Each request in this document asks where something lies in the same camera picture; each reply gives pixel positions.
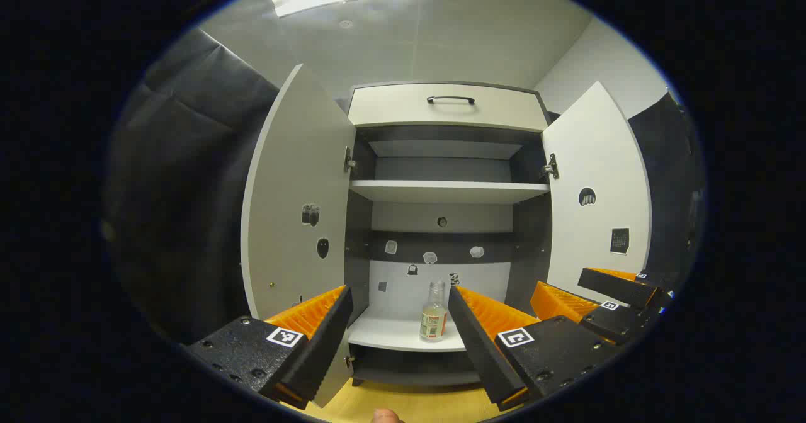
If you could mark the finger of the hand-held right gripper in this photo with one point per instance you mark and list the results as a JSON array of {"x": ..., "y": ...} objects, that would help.
[
  {"x": 620, "y": 325},
  {"x": 620, "y": 287}
]

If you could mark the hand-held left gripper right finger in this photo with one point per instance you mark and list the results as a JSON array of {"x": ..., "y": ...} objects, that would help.
[{"x": 478, "y": 347}]

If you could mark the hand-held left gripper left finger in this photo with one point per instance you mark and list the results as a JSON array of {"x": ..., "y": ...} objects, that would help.
[{"x": 327, "y": 341}]

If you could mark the clear bottle with red label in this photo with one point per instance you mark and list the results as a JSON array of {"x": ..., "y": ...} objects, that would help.
[{"x": 433, "y": 322}]

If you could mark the white door with cat sticker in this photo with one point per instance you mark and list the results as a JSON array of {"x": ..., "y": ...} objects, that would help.
[{"x": 592, "y": 158}]

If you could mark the white door with phone sticker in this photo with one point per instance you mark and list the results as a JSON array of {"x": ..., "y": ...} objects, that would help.
[{"x": 296, "y": 177}]

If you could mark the white cabinet shelf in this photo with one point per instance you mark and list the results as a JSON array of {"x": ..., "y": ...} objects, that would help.
[
  {"x": 441, "y": 191},
  {"x": 390, "y": 332}
]

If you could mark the dark grey cabinet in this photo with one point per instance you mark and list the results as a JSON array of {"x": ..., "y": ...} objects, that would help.
[{"x": 529, "y": 247}]

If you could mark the metal door hinge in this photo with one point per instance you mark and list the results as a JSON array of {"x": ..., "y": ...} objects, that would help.
[
  {"x": 348, "y": 160},
  {"x": 551, "y": 168}
]

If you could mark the white cabinet drawer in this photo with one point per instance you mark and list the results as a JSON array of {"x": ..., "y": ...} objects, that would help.
[{"x": 390, "y": 105}]

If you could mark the black backdrop cloth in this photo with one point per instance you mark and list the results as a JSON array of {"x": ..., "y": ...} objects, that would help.
[
  {"x": 182, "y": 190},
  {"x": 667, "y": 177}
]

